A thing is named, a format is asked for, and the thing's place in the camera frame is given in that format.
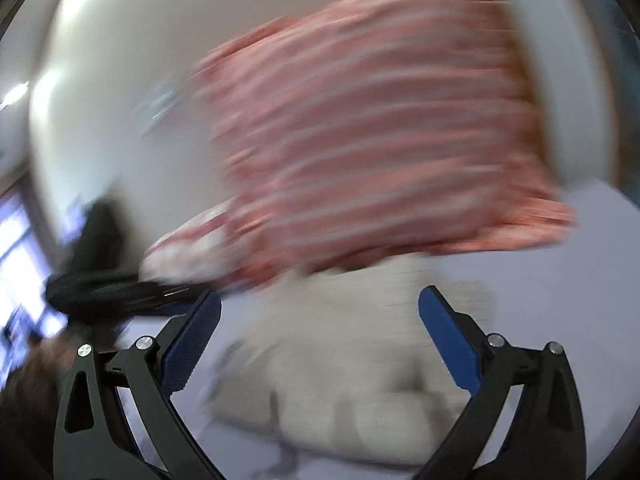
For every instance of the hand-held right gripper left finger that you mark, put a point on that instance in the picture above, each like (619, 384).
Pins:
(192, 340)

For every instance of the window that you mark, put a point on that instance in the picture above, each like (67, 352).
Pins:
(20, 265)

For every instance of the red white striped garment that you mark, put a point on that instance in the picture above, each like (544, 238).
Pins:
(370, 140)

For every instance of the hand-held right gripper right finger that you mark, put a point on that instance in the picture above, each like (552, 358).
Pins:
(447, 340)

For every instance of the beige cloth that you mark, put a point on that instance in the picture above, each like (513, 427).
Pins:
(360, 380)

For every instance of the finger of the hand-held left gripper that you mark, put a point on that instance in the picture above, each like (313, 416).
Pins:
(125, 292)

